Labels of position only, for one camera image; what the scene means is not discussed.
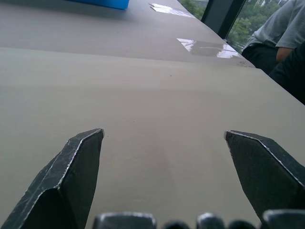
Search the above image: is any person in grey sweatshirt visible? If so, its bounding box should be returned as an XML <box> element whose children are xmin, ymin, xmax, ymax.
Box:
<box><xmin>241</xmin><ymin>0</ymin><xmax>305</xmax><ymax>105</ymax></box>

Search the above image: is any dark window frame post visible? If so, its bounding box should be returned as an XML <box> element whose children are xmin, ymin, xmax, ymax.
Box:
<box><xmin>201</xmin><ymin>0</ymin><xmax>247</xmax><ymax>40</ymax></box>

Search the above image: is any blue box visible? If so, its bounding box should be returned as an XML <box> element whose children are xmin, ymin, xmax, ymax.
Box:
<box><xmin>68</xmin><ymin>0</ymin><xmax>131</xmax><ymax>10</ymax></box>

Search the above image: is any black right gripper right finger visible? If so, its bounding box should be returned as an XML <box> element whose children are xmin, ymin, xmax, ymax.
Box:
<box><xmin>224</xmin><ymin>130</ymin><xmax>305</xmax><ymax>224</ymax></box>

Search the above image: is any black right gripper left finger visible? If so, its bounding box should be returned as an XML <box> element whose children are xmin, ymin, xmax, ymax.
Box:
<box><xmin>0</xmin><ymin>128</ymin><xmax>105</xmax><ymax>229</ymax></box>

